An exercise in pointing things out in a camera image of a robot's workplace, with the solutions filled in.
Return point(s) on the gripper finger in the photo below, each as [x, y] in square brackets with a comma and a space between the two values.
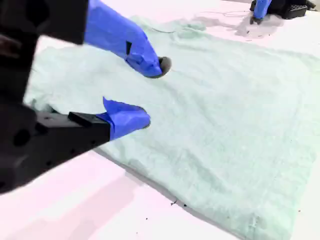
[100, 127]
[120, 37]
[261, 8]

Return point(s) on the pale green T-shirt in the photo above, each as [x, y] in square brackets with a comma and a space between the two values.
[212, 125]

